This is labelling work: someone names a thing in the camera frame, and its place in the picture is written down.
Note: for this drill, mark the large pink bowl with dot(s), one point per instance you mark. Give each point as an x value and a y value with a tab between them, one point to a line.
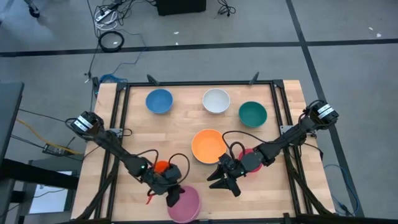
188	207

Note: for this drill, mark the grey desk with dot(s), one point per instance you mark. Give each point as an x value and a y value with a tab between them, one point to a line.
9	115

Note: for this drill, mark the white panel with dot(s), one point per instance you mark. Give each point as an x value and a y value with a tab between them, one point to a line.
49	193

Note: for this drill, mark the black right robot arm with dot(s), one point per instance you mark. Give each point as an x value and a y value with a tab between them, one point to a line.
292	135

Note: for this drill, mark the dark green bowl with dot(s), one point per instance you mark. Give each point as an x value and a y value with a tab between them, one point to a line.
252	114

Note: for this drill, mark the small blue bowl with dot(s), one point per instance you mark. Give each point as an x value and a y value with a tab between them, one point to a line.
159	101

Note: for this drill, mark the black box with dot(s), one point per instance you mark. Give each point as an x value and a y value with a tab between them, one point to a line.
181	7

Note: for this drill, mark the black frame brace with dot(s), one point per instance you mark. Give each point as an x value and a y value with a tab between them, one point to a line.
152	80
254	78

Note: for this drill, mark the large orange bowl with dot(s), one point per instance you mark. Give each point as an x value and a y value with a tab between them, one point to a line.
209	146

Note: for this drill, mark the small orange-red bowl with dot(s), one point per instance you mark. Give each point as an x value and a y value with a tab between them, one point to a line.
161	166

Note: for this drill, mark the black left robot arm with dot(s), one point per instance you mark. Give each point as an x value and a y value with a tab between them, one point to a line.
121	154

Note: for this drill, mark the small black device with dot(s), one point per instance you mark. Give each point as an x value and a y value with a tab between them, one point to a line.
95	84

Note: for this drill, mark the small crimson bowl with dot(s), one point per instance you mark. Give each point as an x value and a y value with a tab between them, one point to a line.
247	151

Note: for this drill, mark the black chair caster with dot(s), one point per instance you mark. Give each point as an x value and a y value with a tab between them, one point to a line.
32	12

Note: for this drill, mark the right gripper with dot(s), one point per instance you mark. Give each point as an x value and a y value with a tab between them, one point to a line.
234	172

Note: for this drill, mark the black aluminium frame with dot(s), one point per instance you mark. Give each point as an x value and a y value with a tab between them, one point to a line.
199	83

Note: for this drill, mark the white bowl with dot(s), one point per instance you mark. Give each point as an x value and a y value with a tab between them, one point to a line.
216	101

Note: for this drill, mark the white power strip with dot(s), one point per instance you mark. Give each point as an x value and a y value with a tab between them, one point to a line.
104	15

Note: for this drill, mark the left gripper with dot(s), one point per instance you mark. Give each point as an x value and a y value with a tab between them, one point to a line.
164	182

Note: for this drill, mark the black furniture beam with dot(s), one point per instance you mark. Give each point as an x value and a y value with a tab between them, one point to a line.
37	175

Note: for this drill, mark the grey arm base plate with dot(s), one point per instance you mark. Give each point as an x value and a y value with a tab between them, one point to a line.
285	128
117	132

